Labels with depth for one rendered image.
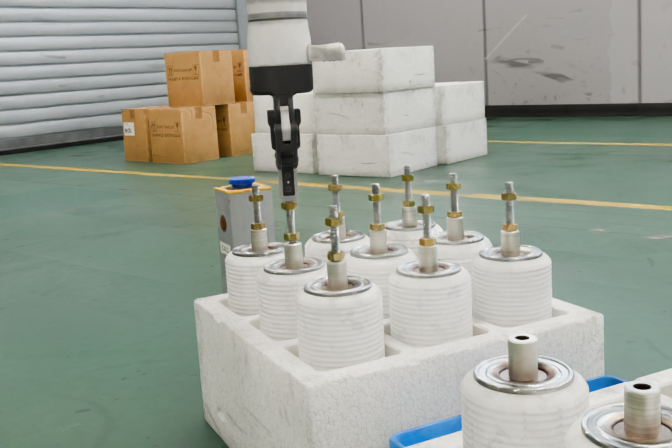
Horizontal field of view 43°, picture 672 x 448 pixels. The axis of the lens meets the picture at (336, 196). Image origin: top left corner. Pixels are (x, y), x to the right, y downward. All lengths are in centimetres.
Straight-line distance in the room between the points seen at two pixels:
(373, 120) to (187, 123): 137
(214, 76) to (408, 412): 394
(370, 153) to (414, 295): 267
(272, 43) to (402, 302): 33
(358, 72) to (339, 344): 276
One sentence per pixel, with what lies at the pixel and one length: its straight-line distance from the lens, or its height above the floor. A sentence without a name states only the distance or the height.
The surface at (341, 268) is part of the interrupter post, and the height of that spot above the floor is 27.
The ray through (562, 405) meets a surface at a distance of 64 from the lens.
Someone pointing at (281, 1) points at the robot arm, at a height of 57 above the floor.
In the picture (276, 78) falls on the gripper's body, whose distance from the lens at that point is 97.
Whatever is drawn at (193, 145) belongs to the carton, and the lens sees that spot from 465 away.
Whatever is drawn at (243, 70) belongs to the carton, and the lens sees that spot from 495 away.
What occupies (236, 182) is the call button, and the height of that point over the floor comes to 32.
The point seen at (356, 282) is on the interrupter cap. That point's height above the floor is 25.
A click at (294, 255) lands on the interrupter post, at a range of 102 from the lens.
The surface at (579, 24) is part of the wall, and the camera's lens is 633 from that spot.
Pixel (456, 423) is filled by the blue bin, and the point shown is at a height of 11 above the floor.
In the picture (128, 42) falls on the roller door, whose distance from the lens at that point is 686.
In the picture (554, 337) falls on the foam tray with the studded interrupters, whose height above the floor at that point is 17.
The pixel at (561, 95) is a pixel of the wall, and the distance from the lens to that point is 640.
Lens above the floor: 50
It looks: 9 degrees down
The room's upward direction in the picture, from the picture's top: 4 degrees counter-clockwise
